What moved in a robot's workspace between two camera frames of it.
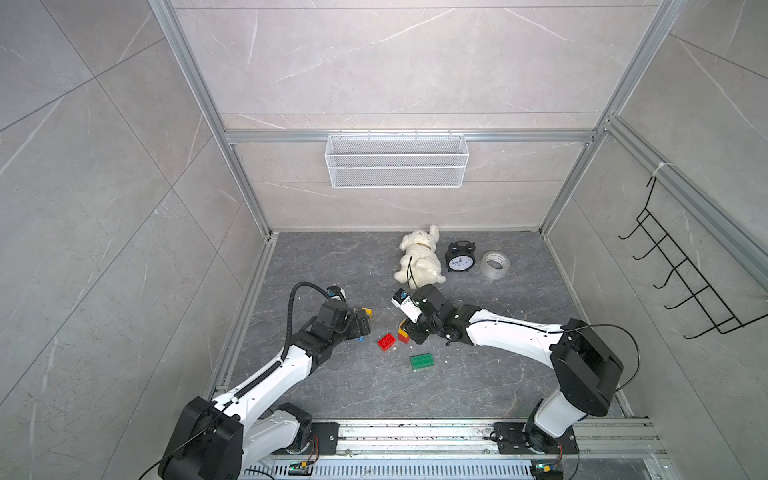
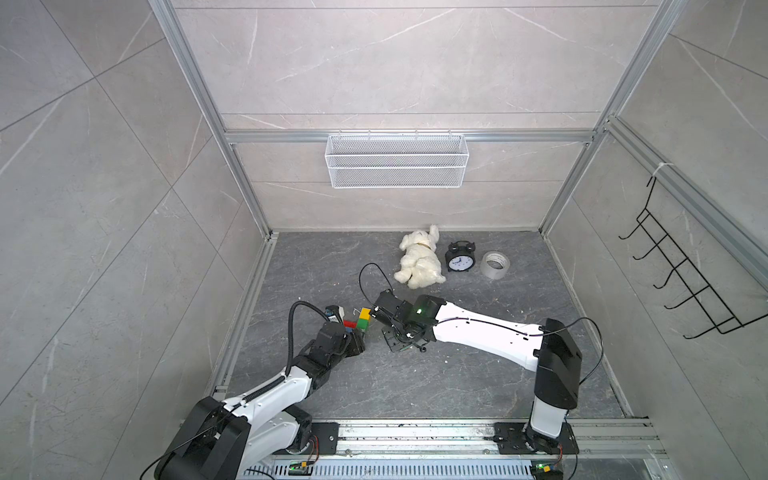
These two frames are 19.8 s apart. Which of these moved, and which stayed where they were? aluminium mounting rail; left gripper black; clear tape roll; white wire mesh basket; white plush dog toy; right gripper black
Moved: left gripper black; right gripper black
Stayed: aluminium mounting rail; clear tape roll; white wire mesh basket; white plush dog toy
